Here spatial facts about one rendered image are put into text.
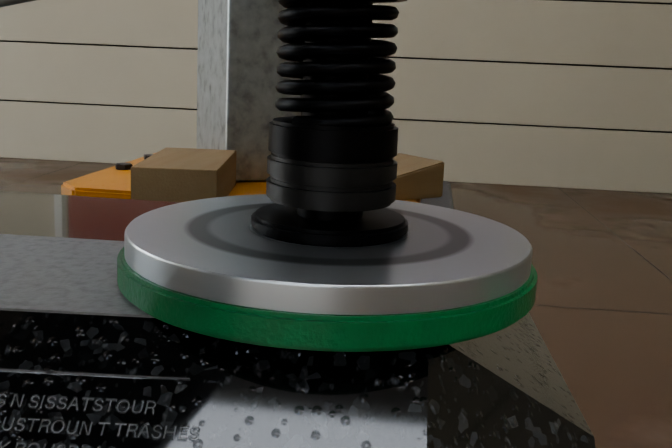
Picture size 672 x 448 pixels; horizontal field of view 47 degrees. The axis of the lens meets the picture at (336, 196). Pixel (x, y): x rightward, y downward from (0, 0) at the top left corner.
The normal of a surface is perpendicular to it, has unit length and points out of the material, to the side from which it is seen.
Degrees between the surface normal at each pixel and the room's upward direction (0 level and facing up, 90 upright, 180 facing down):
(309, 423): 45
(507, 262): 0
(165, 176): 90
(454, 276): 0
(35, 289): 0
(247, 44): 90
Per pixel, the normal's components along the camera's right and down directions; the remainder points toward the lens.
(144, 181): 0.01, 0.18
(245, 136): 0.39, 0.18
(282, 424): 0.00, -0.58
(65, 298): 0.04, -0.98
